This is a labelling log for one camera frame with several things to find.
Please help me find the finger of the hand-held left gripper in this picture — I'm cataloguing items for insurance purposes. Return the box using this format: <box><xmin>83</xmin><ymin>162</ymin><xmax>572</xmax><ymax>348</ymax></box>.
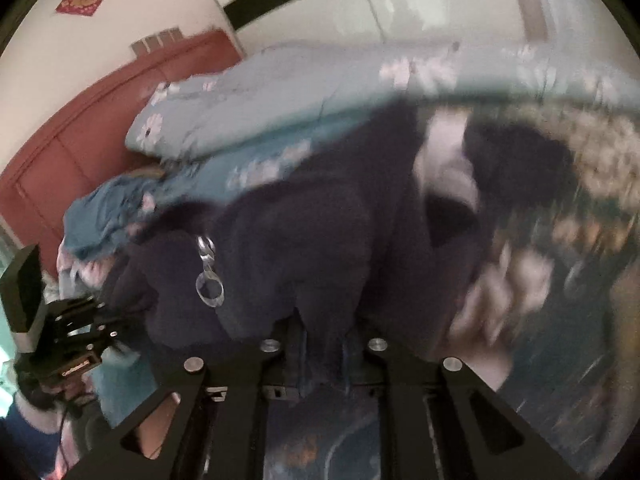
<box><xmin>93</xmin><ymin>305</ymin><xmax>132</xmax><ymax>357</ymax></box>

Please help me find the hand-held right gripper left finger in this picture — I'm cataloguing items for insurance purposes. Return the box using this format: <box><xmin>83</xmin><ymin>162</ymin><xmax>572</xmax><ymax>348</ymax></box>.
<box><xmin>65</xmin><ymin>321</ymin><xmax>304</xmax><ymax>480</ymax></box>

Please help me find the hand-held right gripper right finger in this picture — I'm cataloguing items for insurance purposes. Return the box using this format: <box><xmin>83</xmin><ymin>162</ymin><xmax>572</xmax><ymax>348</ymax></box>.
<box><xmin>344</xmin><ymin>327</ymin><xmax>592</xmax><ymax>480</ymax></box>

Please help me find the dark navy fleece garment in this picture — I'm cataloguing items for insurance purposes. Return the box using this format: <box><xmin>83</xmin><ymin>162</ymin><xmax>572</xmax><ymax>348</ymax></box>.
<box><xmin>106</xmin><ymin>102</ymin><xmax>576</xmax><ymax>368</ymax></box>

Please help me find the pink cloth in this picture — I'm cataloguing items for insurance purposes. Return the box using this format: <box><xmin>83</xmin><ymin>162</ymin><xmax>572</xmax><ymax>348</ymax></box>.
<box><xmin>56</xmin><ymin>247</ymin><xmax>118</xmax><ymax>306</ymax></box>

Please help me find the crumpled teal floral cloth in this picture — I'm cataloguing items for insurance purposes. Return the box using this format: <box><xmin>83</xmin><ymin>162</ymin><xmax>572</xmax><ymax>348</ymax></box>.
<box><xmin>62</xmin><ymin>172</ymin><xmax>173</xmax><ymax>267</ymax></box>

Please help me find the red wooden headboard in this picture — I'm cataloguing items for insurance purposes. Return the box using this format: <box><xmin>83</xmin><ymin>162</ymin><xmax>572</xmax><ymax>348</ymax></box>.
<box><xmin>0</xmin><ymin>29</ymin><xmax>247</xmax><ymax>273</ymax></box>

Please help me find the dark green floral bedsheet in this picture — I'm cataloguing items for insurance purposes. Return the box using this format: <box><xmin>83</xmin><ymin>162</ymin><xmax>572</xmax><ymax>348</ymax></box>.
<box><xmin>445</xmin><ymin>95</ymin><xmax>640</xmax><ymax>480</ymax></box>

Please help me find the light blue floral quilt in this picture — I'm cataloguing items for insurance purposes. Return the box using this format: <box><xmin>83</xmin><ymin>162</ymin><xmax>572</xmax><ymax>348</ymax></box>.
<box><xmin>124</xmin><ymin>41</ymin><xmax>640</xmax><ymax>196</ymax></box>

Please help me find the black cable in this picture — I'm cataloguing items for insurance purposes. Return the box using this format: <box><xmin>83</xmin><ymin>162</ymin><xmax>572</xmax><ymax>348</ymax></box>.
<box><xmin>52</xmin><ymin>392</ymin><xmax>103</xmax><ymax>480</ymax></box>

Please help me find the grey wall switch panel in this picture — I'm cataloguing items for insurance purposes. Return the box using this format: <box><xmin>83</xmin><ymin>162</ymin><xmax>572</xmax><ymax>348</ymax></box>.
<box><xmin>131</xmin><ymin>26</ymin><xmax>182</xmax><ymax>56</ymax></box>

